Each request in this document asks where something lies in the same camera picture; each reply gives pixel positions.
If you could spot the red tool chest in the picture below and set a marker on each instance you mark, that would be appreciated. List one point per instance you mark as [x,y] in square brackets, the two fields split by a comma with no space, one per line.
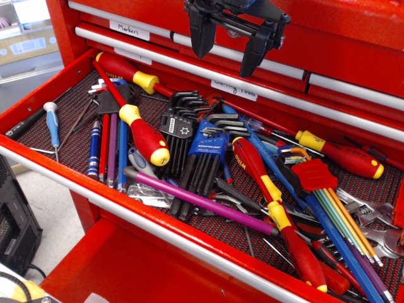
[338,75]

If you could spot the red yellow screwdriver long shaft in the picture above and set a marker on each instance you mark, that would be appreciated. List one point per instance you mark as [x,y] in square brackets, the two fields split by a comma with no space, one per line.
[149,141]

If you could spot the white label Markers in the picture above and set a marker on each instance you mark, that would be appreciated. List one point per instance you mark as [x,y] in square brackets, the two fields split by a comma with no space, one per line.
[129,30]

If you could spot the large violet Allen key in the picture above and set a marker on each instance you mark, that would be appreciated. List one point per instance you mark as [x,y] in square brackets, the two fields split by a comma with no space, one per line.
[202,202]

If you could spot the black electronics box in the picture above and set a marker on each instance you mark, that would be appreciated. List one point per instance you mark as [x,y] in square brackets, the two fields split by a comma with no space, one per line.
[20,230]

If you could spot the large blue Allen key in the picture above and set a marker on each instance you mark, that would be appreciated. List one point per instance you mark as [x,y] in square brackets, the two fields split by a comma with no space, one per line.
[361,267]

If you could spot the white label Cutting Tools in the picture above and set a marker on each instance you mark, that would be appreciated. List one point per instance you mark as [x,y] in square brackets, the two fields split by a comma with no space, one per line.
[234,90]

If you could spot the grey blue handled tool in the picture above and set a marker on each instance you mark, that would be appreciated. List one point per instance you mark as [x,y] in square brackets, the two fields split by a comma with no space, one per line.
[139,162]

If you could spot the rainbow hex key set red holder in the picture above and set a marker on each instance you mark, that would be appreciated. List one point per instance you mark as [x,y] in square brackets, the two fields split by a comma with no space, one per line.
[314,177]

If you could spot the black red drawer liner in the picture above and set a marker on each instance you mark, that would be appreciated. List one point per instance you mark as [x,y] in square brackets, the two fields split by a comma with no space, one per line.
[125,263]

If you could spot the red yellow screwdriver centre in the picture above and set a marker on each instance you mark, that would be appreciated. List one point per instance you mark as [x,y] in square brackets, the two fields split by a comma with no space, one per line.
[305,263]

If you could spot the blue metal pen tool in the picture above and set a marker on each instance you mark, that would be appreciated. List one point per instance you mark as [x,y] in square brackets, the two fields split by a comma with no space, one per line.
[93,159]

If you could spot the thin violet hex key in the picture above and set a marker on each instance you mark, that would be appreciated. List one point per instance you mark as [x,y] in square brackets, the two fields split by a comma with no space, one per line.
[111,167]

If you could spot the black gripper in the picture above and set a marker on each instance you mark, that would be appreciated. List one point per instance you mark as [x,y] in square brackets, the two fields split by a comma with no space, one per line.
[261,21]

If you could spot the black holder hex key set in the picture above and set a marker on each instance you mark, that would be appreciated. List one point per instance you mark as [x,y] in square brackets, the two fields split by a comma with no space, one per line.
[107,102]

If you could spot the black Torx key set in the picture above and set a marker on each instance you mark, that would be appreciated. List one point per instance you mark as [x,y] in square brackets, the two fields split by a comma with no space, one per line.
[178,125]

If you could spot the silver adjustable wrench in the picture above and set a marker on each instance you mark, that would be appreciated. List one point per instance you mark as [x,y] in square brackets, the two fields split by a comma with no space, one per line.
[376,222]

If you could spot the blue holder hex key set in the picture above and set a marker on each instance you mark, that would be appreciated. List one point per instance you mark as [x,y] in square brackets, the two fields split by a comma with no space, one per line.
[207,153]

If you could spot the small blue white screwdriver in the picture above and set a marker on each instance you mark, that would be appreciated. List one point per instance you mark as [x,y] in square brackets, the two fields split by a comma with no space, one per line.
[53,125]

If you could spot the red hex key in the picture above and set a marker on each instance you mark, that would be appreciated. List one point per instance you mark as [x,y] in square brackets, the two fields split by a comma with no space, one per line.
[104,147]

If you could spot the black pen tool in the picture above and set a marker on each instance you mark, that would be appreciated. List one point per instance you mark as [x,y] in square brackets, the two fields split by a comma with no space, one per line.
[22,126]

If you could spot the cardboard box on shelf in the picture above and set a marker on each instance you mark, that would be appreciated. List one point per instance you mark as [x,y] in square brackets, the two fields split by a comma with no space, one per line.
[28,45]

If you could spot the small red handled screwdriver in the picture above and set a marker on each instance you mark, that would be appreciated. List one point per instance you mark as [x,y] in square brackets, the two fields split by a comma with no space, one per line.
[340,277]

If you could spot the red yellow screwdriver right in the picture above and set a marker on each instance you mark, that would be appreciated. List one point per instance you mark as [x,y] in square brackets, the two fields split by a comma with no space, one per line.
[351,159]

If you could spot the red yellow screwdriver upper left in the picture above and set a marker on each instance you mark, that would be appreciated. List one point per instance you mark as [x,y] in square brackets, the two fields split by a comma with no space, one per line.
[119,67]

